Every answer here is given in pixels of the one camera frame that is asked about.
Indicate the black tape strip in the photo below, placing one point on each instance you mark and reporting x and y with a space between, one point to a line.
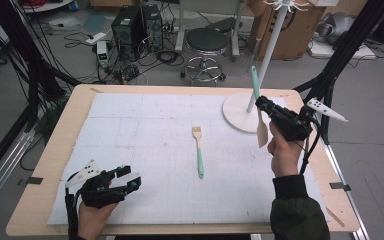
33 180
340 186

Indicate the large black computer tower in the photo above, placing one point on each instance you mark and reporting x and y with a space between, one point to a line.
126 33

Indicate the slim black computer tower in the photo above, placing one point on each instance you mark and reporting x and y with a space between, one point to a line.
153 26

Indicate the white hook stand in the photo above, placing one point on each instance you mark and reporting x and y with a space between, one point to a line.
240 113

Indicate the person's left hand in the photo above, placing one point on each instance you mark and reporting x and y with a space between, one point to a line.
93 221

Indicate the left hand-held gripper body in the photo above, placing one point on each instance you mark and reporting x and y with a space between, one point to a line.
96 193

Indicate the silver grey appliance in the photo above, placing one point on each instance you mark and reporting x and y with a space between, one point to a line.
335 26

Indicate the white flat board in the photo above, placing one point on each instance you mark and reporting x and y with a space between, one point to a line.
326 51

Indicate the short brown tape strip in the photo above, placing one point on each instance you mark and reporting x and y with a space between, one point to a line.
96 90

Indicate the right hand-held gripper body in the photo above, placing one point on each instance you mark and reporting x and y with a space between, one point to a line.
290 125

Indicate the white power strip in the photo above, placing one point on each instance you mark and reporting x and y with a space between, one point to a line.
96 38

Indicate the black round stool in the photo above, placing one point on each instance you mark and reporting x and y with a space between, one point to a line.
206 39

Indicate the white grid foam mat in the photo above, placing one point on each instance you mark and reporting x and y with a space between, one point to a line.
146 110

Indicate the white table leg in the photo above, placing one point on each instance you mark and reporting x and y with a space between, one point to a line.
180 26
236 33

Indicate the long brown tape strip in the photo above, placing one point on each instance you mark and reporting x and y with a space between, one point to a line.
335 216

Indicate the white device with display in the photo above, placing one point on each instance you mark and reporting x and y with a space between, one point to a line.
102 53

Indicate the person's right hand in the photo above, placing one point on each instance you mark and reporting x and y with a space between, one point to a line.
285 153

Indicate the black metal frame stand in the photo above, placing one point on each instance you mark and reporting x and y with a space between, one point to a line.
343 50
26 50

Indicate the aluminium rail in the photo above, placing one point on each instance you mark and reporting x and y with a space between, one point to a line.
346 196
3 173

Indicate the brown cardboard box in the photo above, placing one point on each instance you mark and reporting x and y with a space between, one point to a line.
293 36

